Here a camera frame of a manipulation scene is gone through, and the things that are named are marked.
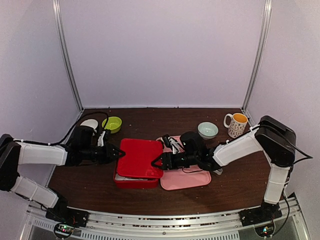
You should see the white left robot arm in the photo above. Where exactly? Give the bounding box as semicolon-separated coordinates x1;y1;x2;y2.
0;125;126;222

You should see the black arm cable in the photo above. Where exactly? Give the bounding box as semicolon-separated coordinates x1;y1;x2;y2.
49;111;110;146
287;142;314;163

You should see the white paper liner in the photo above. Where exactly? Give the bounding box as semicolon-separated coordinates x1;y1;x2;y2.
114;174;148;181

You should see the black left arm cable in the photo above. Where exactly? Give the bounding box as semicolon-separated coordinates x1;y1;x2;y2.
49;111;110;146

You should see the pink plastic tray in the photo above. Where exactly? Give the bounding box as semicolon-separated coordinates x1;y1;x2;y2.
156;135;212;191

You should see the white ceramic bowl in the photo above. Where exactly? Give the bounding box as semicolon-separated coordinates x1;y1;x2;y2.
80;118;99;130

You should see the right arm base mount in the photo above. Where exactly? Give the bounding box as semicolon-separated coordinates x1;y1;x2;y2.
239;207;283;227

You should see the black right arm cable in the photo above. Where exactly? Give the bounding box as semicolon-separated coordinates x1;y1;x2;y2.
287;142;314;163

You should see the aluminium front rail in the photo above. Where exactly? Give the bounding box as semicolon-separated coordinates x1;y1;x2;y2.
18;197;311;240

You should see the green plastic bowl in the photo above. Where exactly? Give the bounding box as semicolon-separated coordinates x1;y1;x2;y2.
101;116;122;134

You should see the aluminium frame post right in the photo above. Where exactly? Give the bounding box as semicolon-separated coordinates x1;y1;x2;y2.
242;0;273;113

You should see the red tin box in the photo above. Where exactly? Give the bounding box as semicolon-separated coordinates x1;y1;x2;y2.
113;164;159;189

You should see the white floral mug yellow inside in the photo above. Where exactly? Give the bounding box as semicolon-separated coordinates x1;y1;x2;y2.
223;113;249;139

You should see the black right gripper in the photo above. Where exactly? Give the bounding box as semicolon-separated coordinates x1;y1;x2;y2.
150;152;199;171

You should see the aluminium frame post left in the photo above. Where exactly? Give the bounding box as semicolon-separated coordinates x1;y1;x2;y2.
52;0;84;112

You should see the red tin lid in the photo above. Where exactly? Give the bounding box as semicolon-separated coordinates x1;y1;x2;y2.
116;138;164;179

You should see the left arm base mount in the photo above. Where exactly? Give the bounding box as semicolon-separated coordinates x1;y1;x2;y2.
45;207;89;228

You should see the aluminium frame post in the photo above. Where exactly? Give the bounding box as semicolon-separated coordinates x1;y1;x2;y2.
242;0;273;113
52;0;84;112

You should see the light blue ceramic bowl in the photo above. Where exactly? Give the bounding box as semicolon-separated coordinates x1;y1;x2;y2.
197;122;219;140

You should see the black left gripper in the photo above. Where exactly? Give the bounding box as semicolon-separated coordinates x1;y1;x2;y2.
81;141;125;165

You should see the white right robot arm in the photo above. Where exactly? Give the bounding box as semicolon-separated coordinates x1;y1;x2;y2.
151;115;297;221

